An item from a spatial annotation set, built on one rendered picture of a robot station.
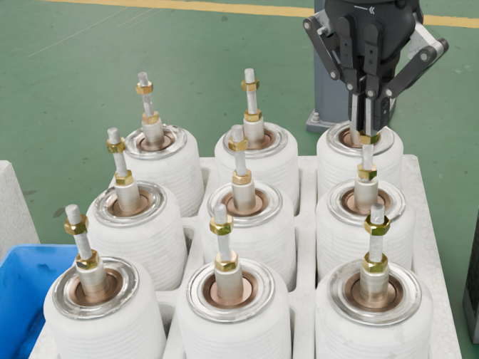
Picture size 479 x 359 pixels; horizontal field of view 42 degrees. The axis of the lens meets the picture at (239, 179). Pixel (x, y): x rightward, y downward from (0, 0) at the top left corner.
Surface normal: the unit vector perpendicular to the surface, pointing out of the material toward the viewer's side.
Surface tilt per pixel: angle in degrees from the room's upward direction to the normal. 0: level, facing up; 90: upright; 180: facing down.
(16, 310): 88
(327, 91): 90
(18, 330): 88
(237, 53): 0
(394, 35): 90
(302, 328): 0
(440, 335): 0
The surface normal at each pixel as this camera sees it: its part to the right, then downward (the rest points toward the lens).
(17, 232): 0.99, -0.01
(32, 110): -0.09, -0.81
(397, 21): -0.70, 0.47
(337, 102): -0.38, 0.56
